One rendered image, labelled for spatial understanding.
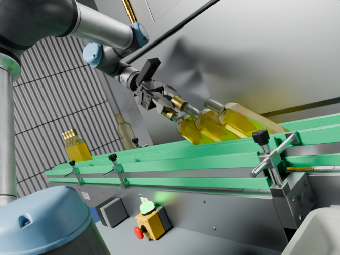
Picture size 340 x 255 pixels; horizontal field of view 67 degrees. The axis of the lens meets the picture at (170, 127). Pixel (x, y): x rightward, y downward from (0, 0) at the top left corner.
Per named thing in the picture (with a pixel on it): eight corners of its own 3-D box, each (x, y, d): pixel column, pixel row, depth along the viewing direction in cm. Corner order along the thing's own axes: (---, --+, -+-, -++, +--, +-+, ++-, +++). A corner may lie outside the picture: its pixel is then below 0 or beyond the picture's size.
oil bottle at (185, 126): (243, 145, 72) (186, 110, 83) (231, 154, 68) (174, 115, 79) (237, 160, 75) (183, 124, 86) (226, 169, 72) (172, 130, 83)
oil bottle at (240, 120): (306, 138, 59) (229, 97, 70) (297, 147, 55) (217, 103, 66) (296, 156, 62) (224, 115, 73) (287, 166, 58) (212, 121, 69)
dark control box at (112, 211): (128, 217, 100) (120, 198, 99) (111, 229, 95) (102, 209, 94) (119, 214, 107) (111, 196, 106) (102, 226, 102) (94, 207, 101)
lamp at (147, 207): (158, 208, 78) (154, 199, 78) (147, 216, 75) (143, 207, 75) (150, 206, 82) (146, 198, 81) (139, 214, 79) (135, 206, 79)
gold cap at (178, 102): (188, 99, 79) (178, 93, 81) (181, 103, 77) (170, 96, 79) (186, 109, 81) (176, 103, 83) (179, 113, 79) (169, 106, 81)
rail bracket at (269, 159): (311, 167, 53) (292, 110, 51) (274, 213, 42) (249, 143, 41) (296, 167, 55) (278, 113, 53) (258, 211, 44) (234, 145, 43)
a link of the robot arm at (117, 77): (96, 68, 96) (112, 77, 104) (114, 80, 91) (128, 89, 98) (108, 50, 96) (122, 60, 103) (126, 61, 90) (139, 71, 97)
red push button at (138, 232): (146, 222, 75) (137, 229, 73) (151, 234, 76) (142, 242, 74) (139, 220, 78) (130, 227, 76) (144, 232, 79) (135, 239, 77)
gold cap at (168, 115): (178, 110, 84) (169, 104, 86) (171, 113, 82) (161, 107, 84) (177, 119, 86) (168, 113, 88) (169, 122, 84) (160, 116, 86)
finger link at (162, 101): (172, 119, 82) (156, 105, 88) (175, 104, 79) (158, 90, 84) (164, 122, 80) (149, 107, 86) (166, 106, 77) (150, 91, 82)
